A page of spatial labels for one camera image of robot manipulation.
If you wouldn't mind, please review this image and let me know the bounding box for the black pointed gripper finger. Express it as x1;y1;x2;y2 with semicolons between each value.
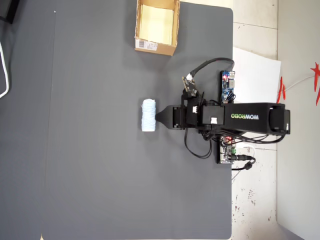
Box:
154;105;174;129

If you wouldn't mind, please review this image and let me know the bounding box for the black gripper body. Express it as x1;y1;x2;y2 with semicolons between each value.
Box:
171;94;204;130

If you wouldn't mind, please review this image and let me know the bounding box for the light blue yarn block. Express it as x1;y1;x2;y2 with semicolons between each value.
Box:
141;98;158;133

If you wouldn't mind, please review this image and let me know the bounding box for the open cardboard box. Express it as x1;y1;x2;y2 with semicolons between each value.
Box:
134;0;181;57

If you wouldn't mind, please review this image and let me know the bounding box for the yellow paper box lining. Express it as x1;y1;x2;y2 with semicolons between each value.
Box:
138;4;175;46

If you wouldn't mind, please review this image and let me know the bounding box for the blue circuit board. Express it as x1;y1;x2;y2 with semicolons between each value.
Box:
219;70;236;104

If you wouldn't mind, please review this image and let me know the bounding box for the white green controller board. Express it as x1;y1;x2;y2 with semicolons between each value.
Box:
215;136;238;165

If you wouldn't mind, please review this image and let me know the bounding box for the dark gray table mat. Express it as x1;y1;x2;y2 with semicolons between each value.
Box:
0;0;234;240

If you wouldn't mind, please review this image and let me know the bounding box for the white paper sheet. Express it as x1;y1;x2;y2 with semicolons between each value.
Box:
232;46;282;106

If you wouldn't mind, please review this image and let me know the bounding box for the red thin paper strip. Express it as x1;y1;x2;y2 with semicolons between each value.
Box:
276;76;287;105

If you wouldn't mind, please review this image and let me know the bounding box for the red star-shaped paper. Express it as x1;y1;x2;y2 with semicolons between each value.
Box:
310;61;320;107

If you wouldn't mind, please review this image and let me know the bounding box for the black flat object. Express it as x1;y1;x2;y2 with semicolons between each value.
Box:
0;0;21;25

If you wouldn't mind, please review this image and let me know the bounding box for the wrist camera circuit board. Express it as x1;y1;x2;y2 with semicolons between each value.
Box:
181;74;200;98

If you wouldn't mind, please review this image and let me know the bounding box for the black camera cable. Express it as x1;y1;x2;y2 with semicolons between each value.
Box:
188;57;236;79

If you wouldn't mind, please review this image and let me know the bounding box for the short white cable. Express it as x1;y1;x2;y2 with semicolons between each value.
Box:
236;144;256;158

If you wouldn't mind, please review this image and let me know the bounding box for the black power cable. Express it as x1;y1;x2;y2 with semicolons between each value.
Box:
231;154;257;172

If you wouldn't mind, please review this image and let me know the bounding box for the thin white floor cable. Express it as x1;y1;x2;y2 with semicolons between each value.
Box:
284;74;316;92

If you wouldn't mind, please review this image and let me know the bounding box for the white curved frame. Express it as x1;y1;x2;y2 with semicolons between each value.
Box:
0;41;12;98

